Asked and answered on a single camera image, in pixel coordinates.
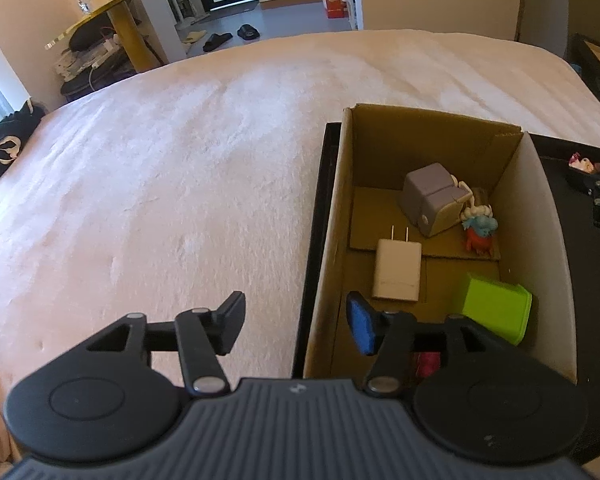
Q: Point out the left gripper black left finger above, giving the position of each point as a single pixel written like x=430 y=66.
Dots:
x=202 y=336

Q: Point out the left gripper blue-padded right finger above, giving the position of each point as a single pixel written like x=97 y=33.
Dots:
x=388 y=336

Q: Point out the blue red doll figurine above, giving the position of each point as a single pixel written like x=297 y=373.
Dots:
x=478 y=223

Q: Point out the brown hair doll figurine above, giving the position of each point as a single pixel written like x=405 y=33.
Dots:
x=583 y=164

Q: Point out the red small toy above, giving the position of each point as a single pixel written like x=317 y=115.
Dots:
x=426 y=364

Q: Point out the white power adapter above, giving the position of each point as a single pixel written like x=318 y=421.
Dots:
x=397 y=269

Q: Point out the black tray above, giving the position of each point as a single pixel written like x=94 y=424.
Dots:
x=582 y=241

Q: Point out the black framed floor box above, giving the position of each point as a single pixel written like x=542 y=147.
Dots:
x=597 y=70

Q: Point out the green box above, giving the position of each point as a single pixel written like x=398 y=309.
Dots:
x=502 y=308

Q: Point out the brown cardboard box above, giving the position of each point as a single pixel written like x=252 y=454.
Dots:
x=378 y=146

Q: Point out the purple beige toy block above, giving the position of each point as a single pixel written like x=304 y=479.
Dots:
x=433 y=199

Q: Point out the white fluffy bed blanket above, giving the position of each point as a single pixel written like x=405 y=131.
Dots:
x=173 y=188

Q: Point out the black ghost-face mask garment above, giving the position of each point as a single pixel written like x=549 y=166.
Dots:
x=16 y=130

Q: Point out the round yellow side table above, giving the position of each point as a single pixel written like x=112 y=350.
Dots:
x=131 y=40

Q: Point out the left black slipper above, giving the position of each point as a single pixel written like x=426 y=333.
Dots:
x=215 y=41

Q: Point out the black slipper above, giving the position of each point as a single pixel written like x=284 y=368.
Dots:
x=247 y=32
x=215 y=41

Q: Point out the black stool with clutter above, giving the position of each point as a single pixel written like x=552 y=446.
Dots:
x=93 y=60

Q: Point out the right black slipper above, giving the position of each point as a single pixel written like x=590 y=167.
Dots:
x=247 y=32

